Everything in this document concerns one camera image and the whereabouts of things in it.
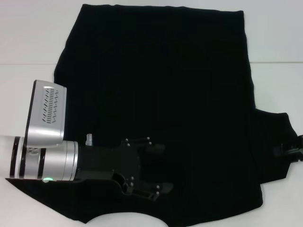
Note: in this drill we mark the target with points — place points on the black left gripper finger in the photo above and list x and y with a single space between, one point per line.
156 150
163 188

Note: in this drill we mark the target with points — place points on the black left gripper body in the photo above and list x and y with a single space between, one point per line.
106 163

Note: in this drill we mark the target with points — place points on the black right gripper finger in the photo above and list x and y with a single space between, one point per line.
280 153
279 148

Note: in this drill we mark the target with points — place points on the black t-shirt with FREE print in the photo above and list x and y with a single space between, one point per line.
165 82

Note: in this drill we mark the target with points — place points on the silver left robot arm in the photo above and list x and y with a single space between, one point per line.
59 160

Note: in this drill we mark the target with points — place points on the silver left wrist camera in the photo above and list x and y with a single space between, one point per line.
47 127

